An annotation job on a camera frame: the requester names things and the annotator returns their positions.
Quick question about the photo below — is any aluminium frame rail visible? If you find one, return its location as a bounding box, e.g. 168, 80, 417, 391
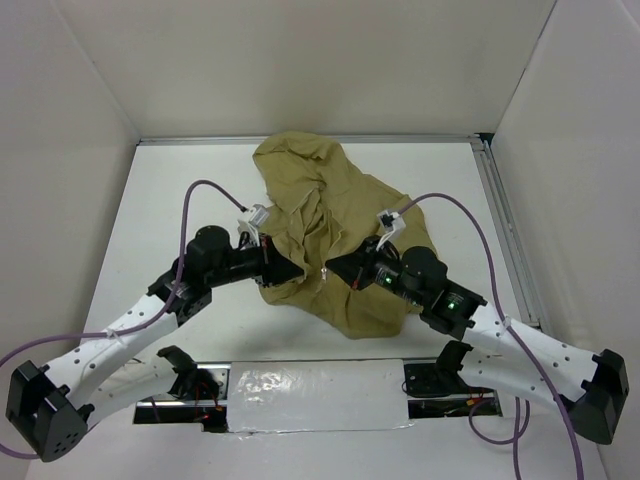
139, 132, 495, 146
471, 133, 545, 329

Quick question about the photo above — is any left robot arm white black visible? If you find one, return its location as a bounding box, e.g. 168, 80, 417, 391
6, 226, 303, 462

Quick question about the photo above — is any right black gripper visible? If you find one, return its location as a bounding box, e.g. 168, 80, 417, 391
325, 234, 425, 307

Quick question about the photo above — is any aluminium frame rail right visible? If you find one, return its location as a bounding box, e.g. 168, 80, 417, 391
471, 133, 545, 329

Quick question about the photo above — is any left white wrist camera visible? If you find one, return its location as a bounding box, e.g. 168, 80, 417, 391
238, 204, 269, 236

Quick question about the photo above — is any purple cable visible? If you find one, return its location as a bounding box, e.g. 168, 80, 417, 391
394, 192, 586, 480
0, 179, 249, 461

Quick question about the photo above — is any khaki tan jacket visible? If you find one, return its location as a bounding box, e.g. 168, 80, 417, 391
253, 131, 417, 339

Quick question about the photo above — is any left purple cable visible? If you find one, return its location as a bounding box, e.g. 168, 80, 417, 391
0, 179, 249, 461

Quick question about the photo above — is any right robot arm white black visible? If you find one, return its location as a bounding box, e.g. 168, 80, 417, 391
325, 237, 629, 445

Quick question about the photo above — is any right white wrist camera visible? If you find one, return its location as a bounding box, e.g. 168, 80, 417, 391
376, 210, 406, 251

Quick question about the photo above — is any aluminium frame rail back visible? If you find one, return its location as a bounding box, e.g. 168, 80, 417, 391
139, 132, 495, 146

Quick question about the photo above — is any white taped cover plate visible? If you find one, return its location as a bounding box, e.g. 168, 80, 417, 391
227, 359, 410, 434

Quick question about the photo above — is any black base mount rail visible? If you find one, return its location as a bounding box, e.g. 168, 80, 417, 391
133, 359, 501, 435

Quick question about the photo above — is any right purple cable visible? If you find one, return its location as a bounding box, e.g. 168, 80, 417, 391
394, 192, 586, 480

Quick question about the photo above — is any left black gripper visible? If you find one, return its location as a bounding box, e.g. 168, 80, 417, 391
207, 232, 304, 288

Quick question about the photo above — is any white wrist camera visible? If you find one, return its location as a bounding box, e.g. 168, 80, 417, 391
376, 210, 406, 251
238, 204, 269, 236

